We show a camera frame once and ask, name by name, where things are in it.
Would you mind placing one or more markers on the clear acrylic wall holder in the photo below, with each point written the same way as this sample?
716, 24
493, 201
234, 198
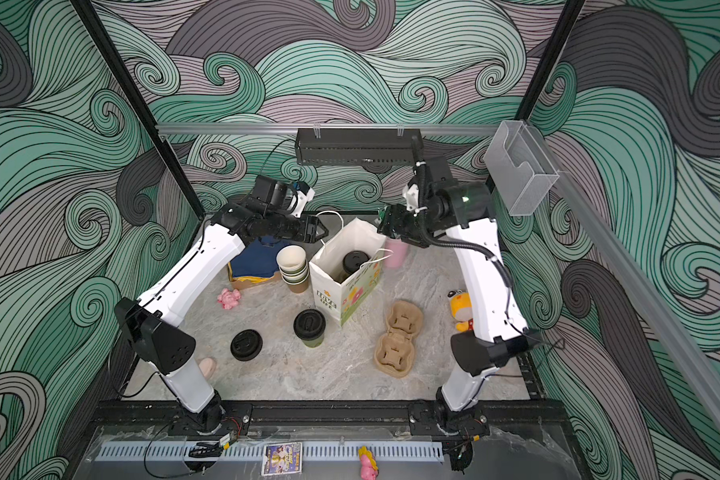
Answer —
520, 163

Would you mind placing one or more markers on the aluminium wall rail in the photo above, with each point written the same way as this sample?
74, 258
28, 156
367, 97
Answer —
252, 128

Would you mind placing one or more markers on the pink oval soap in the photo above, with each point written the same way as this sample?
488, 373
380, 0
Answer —
208, 367

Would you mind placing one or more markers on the white slotted cable duct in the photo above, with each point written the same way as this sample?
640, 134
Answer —
382, 451

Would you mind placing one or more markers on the pink yellow small toy figure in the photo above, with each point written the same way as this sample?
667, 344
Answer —
369, 469

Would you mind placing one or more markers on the brown pulp cup carrier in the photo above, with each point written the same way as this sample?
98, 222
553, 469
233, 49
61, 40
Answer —
395, 351

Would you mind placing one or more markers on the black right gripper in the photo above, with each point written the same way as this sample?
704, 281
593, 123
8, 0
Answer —
400, 217

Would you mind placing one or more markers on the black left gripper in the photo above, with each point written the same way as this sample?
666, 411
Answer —
308, 235

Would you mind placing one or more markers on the black coffee cup lid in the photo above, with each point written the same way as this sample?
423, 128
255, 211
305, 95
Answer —
309, 325
353, 261
246, 345

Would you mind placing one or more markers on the yellow napkin stack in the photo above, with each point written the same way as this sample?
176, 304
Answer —
249, 281

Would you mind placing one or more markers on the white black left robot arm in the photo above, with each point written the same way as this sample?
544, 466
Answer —
151, 324

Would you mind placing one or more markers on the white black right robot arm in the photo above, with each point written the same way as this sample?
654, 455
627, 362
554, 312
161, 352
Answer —
499, 332

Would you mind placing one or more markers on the black wall shelf tray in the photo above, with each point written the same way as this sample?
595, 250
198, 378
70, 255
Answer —
340, 147

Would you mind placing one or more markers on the pink plush toy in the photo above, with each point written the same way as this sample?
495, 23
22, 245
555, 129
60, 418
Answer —
229, 299

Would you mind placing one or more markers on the green white paper cup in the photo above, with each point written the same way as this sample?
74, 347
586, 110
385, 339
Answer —
314, 342

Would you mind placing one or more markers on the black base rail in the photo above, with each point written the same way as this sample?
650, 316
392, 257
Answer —
417, 417

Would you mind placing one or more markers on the colourful picture card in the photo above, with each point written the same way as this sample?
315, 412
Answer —
282, 459

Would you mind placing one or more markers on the yellow plush doll red dress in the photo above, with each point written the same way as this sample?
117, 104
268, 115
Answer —
461, 310

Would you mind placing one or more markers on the pink metal straw bucket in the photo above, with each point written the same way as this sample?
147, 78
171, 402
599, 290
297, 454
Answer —
397, 252

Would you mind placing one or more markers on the white green paper takeout bag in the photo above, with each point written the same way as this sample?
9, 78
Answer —
336, 294

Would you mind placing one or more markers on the navy blue napkin stack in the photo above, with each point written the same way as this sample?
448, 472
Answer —
258, 259

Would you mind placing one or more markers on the stack of paper cups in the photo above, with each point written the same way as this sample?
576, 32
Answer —
294, 268

